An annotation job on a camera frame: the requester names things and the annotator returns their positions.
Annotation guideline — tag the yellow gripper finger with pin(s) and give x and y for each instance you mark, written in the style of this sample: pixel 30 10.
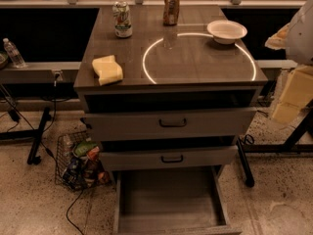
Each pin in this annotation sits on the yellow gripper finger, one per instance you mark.
pixel 296 95

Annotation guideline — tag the green white 7up can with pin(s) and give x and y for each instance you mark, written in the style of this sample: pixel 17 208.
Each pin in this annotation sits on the green white 7up can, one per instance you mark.
pixel 122 19

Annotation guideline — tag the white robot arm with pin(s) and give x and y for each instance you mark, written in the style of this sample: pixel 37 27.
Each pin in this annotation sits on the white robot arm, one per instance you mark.
pixel 296 38

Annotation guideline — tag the top grey drawer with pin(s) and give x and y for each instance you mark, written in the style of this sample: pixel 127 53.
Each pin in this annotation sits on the top grey drawer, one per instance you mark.
pixel 170 124

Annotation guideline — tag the middle grey drawer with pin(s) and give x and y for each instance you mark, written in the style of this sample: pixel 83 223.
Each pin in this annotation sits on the middle grey drawer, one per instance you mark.
pixel 133 160

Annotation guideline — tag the grey drawer cabinet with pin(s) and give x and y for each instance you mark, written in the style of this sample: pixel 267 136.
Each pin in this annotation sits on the grey drawer cabinet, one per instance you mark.
pixel 168 68

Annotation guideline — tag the brown soda can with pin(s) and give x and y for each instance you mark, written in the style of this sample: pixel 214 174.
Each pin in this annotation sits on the brown soda can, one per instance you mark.
pixel 171 12

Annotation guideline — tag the bottom open grey drawer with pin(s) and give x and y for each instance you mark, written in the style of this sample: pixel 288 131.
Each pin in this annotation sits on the bottom open grey drawer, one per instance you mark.
pixel 170 201

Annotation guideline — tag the black table leg right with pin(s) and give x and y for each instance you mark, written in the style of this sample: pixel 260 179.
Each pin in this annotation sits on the black table leg right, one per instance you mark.
pixel 290 146

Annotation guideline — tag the black table leg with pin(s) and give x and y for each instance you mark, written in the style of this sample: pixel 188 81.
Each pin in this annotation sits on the black table leg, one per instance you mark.
pixel 290 146
pixel 34 134

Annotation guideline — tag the white bowl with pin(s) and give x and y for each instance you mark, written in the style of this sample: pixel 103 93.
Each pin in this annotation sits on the white bowl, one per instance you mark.
pixel 226 32

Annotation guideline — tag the yellow sponge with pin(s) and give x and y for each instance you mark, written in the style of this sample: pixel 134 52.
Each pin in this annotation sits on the yellow sponge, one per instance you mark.
pixel 107 70

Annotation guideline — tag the black table leg left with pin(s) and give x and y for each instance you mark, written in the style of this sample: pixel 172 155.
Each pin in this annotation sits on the black table leg left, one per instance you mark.
pixel 34 134

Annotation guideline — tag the clear plastic water bottle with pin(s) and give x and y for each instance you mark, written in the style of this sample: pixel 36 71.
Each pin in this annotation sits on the clear plastic water bottle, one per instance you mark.
pixel 14 54

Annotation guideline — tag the wire basket with snacks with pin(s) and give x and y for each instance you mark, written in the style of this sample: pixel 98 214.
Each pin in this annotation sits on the wire basket with snacks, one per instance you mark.
pixel 78 163

